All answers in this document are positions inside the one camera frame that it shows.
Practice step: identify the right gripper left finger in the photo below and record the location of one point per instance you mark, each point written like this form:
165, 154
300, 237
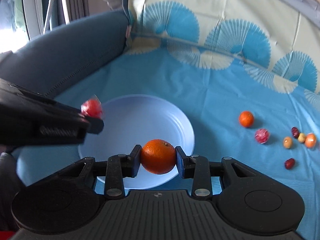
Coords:
121, 166

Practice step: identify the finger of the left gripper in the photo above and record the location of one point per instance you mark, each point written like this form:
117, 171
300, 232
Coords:
96, 125

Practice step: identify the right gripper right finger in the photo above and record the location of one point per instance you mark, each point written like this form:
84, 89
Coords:
196, 168

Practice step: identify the red candy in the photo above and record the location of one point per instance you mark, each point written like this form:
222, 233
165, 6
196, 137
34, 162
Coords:
262, 135
92, 108

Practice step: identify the bare orange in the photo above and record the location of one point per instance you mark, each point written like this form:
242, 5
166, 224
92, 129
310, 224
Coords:
158, 156

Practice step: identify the small orange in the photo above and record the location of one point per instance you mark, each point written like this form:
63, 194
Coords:
246, 119

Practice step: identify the dark red jujube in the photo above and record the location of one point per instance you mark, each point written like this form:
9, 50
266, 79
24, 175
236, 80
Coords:
289, 163
295, 132

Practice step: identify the orange fruit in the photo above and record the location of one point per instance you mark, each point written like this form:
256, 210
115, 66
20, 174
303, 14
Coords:
310, 140

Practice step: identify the light blue round plate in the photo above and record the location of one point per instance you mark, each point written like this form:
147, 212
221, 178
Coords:
134, 120

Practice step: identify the blue sofa armrest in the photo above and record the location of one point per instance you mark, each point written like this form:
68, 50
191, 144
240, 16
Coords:
51, 63

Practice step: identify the blue fan-pattern cloth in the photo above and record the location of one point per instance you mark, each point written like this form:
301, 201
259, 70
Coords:
217, 58

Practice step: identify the window frame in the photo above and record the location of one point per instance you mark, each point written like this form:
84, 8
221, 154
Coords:
34, 13

